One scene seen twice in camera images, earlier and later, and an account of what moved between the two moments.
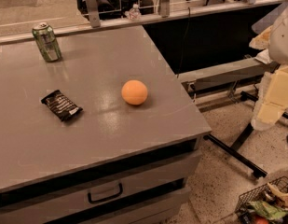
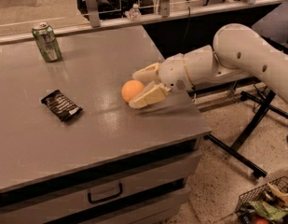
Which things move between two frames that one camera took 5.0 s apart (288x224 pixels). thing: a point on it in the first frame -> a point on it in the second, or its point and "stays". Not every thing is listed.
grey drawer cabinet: (92, 131) stays
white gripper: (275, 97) -> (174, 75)
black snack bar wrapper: (61, 106) stays
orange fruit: (134, 92) stays
